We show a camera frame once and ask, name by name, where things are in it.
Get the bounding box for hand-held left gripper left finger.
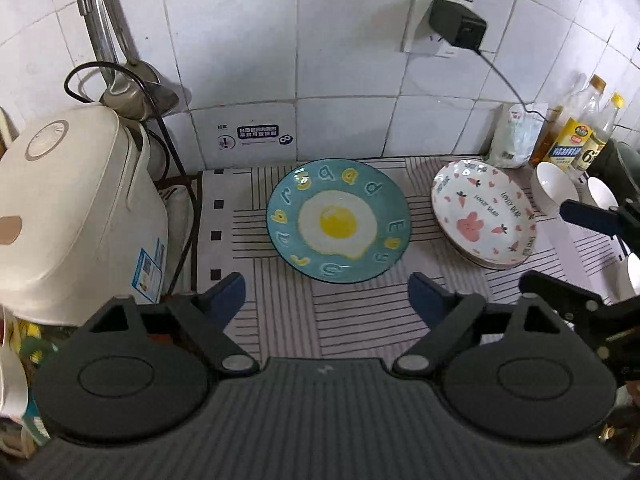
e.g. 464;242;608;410
82;272;261;376

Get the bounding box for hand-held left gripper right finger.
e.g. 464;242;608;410
392;272;567;378

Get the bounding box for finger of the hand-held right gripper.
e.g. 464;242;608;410
519;270;608;322
559;199;640;256

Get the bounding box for white black-rimmed bowl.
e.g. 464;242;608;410
530;161;581;216
586;176;621;211
614;252;640;305

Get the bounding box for blue fried egg plate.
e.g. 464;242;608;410
266;158;412;282

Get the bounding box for yellow cap vinegar bottle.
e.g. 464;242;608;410
570;92;627;182

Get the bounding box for dark wok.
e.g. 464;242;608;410
606;137;640;182

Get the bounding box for striped table mat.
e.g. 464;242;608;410
192;155;632;362

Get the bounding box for yellow label oil bottle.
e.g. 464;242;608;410
529;74;608;172

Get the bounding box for pink rabbit print plate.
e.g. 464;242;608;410
431;158;538;267

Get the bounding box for white plastic bag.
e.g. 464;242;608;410
487;102;549;169

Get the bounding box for white rice cooker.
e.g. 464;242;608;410
0;102;171;327

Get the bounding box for hanging metal ladles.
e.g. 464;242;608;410
89;0;180;117

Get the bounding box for metal ladle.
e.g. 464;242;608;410
77;0;152;122

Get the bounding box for black power adapter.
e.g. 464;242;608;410
428;0;488;56

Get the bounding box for black adapter cable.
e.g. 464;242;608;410
475;50;532;117

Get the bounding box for black rice cooker cable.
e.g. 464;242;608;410
64;61;202;302

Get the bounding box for blue white wall sticker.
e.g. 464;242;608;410
212;121;296;151

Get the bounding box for white wall socket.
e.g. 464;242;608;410
400;0;483;59

